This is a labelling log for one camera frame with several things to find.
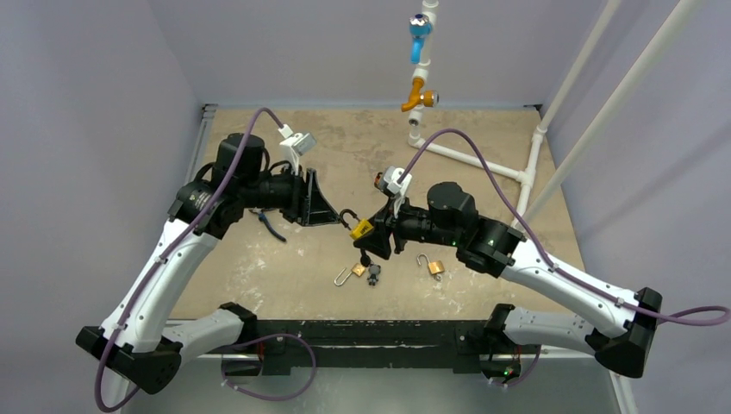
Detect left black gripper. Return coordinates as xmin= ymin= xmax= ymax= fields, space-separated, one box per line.
xmin=240 ymin=163 xmax=340 ymax=225

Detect yellow black padlock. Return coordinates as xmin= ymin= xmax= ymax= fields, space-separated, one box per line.
xmin=339 ymin=209 xmax=375 ymax=242

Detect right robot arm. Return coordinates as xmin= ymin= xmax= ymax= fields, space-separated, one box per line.
xmin=351 ymin=182 xmax=663 ymax=379

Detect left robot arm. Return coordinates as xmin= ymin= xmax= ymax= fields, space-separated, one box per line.
xmin=76 ymin=130 xmax=340 ymax=394

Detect black key bunch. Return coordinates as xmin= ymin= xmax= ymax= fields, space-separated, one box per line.
xmin=360 ymin=254 xmax=381 ymax=286

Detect brass padlock long shackle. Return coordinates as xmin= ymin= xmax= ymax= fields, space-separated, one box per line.
xmin=334 ymin=263 xmax=367 ymax=287

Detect brass padlock open shackle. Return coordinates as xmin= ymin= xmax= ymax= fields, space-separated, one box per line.
xmin=416 ymin=254 xmax=445 ymax=281

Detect orange tap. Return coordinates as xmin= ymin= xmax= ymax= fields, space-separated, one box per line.
xmin=400 ymin=77 xmax=440 ymax=112

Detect black base bar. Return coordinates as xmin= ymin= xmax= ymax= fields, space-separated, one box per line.
xmin=216 ymin=301 xmax=544 ymax=380

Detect blue tap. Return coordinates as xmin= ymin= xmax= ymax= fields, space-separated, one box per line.
xmin=409 ymin=13 xmax=433 ymax=64

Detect white diagonal pole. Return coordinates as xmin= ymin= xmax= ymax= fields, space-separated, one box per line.
xmin=522 ymin=1 xmax=702 ymax=222

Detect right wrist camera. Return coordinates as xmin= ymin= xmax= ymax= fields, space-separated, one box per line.
xmin=374 ymin=166 xmax=412 ymax=218

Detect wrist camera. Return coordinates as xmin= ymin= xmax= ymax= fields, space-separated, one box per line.
xmin=374 ymin=166 xmax=412 ymax=218
xmin=278 ymin=124 xmax=316 ymax=175

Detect blue handled pliers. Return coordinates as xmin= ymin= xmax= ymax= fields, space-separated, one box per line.
xmin=249 ymin=208 xmax=287 ymax=243

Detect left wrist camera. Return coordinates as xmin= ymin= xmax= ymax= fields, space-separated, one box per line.
xmin=278 ymin=124 xmax=316 ymax=175

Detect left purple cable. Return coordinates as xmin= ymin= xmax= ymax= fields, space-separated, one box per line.
xmin=94 ymin=107 xmax=287 ymax=412

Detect aluminium frame rail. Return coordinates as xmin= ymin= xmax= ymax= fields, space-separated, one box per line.
xmin=153 ymin=103 xmax=218 ymax=287

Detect white pvc pipe frame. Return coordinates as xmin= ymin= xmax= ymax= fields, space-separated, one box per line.
xmin=406 ymin=0 xmax=549 ymax=221

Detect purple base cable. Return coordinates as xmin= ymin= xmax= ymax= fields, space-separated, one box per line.
xmin=220 ymin=334 xmax=318 ymax=404

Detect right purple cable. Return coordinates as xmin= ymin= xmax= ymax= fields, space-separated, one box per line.
xmin=399 ymin=128 xmax=731 ymax=328

